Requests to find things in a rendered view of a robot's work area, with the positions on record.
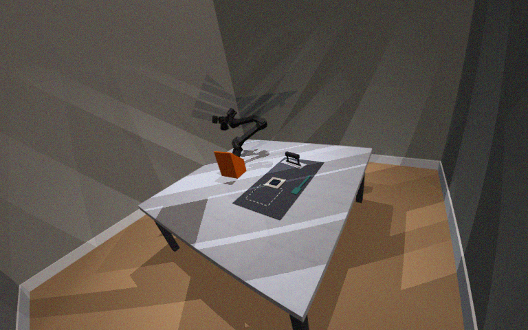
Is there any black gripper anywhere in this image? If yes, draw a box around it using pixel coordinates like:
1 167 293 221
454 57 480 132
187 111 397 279
212 115 224 124

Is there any beige tile with dark top panel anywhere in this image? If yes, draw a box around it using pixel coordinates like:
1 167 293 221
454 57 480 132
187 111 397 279
264 177 286 189

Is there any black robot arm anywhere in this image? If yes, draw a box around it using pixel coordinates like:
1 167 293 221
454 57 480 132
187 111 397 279
221 108 267 157

